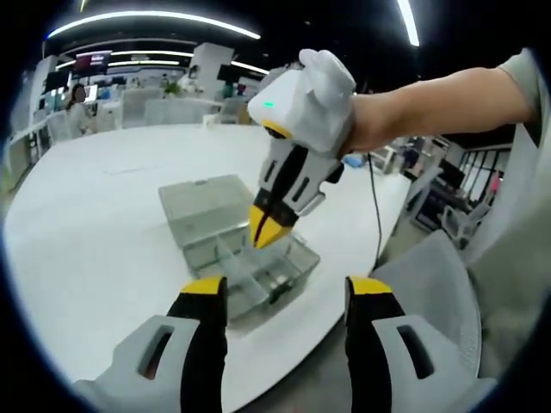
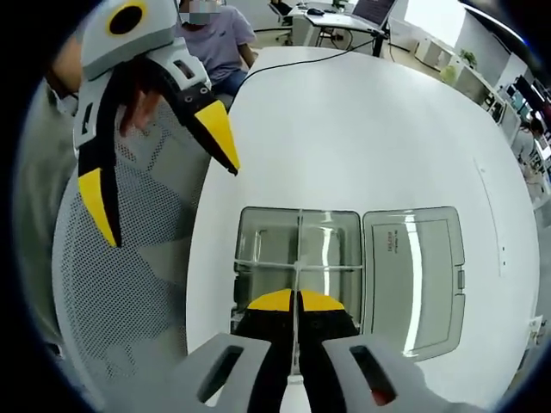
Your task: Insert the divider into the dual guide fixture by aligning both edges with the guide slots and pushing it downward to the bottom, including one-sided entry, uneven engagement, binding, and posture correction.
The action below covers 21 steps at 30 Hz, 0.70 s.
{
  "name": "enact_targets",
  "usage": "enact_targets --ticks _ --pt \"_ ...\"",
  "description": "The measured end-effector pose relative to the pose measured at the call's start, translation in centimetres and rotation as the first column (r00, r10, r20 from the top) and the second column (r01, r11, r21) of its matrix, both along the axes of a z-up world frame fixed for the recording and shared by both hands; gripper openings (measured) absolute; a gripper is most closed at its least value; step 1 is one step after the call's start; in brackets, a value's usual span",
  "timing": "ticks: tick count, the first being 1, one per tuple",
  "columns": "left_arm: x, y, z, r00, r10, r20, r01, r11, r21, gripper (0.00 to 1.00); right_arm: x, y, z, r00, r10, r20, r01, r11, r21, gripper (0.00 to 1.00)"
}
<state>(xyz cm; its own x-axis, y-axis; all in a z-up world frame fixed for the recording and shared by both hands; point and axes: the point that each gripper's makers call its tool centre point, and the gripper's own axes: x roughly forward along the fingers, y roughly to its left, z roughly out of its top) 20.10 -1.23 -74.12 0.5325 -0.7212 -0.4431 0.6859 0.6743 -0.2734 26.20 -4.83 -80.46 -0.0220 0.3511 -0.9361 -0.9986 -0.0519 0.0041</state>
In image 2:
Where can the white standing desk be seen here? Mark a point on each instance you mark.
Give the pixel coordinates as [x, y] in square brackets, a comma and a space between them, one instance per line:
[340, 19]

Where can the clear plastic divider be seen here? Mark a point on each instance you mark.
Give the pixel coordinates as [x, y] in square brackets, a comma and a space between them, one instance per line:
[267, 266]
[298, 241]

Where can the clear grey guide fixture box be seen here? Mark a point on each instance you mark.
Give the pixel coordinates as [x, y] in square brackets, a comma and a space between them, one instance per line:
[413, 279]

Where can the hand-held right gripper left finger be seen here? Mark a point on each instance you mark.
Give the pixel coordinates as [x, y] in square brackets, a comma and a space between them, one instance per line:
[258, 344]

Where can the open laptop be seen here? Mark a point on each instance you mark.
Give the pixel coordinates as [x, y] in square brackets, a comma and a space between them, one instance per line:
[374, 10]

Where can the white mesh office chair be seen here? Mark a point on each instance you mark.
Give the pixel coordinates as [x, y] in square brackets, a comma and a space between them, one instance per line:
[142, 279]

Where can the white counter cabinet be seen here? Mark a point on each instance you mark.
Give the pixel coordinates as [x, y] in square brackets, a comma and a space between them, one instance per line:
[430, 51]

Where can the green potted plant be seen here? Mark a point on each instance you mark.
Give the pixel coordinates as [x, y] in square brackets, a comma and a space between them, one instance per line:
[468, 58]

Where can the person's grey shirt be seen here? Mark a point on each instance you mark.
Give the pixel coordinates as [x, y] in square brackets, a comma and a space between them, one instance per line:
[41, 206]

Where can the person's left hand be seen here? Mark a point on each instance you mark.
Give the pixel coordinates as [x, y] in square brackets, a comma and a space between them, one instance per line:
[142, 107]

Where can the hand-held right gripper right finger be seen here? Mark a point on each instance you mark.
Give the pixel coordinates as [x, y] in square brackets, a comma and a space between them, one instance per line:
[331, 344]

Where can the black computer mouse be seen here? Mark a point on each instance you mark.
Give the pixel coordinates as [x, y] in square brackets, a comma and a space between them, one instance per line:
[316, 11]

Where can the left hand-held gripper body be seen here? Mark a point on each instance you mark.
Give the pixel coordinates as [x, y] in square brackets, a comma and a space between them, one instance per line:
[103, 47]

